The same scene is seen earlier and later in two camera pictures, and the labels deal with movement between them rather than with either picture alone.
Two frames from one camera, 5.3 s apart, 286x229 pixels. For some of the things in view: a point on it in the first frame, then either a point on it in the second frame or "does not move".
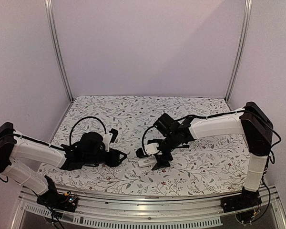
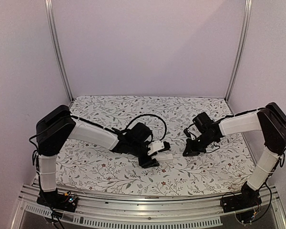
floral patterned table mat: [213, 164] does not move
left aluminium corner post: [54, 48] does not move
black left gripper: [113, 161] → [148, 162]
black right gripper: [161, 161] → [190, 150]
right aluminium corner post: [240, 50] does not move
